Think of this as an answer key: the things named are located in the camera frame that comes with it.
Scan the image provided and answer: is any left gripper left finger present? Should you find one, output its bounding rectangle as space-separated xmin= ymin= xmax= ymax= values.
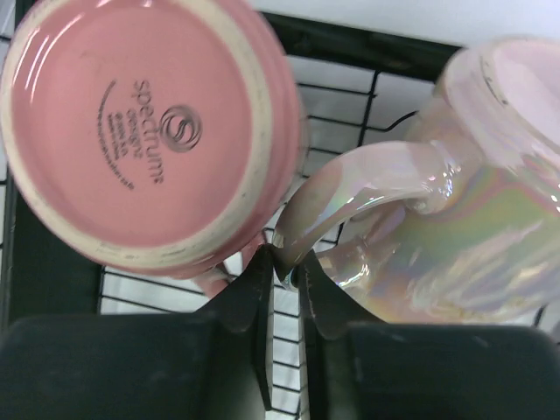
xmin=1 ymin=246 xmax=274 ymax=419

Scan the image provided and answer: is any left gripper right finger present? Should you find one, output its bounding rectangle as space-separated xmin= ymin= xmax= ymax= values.
xmin=297 ymin=254 xmax=559 ymax=419

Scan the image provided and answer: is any pale pink iridescent mug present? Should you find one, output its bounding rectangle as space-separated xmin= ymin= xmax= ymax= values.
xmin=272 ymin=37 xmax=559 ymax=323

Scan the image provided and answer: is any pink ghost pattern mug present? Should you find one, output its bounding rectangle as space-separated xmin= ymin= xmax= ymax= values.
xmin=1 ymin=1 xmax=308 ymax=290

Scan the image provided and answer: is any black wire dish rack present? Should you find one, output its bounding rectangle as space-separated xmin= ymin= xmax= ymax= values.
xmin=0 ymin=0 xmax=560 ymax=420

